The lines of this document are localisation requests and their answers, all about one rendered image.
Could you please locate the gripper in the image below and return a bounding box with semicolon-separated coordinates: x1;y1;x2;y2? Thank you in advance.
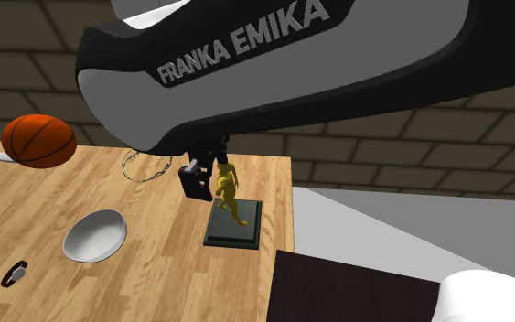
177;134;231;202

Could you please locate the yellow figure on dark base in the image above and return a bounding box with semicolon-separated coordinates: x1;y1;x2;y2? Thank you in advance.
202;161;263;251

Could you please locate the white bowl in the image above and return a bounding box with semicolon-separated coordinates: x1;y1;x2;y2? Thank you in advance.
62;209;128;264

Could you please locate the orange basketball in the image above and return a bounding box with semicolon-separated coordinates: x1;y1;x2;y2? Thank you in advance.
1;113;79;169

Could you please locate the dark robot stand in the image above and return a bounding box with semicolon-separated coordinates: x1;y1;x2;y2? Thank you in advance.
265;249;442;322

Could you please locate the dark red wristwatch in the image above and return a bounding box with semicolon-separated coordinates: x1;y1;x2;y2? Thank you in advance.
0;260;29;289

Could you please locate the thin wire ring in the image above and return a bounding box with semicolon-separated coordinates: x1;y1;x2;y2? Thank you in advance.
121;148;174;184

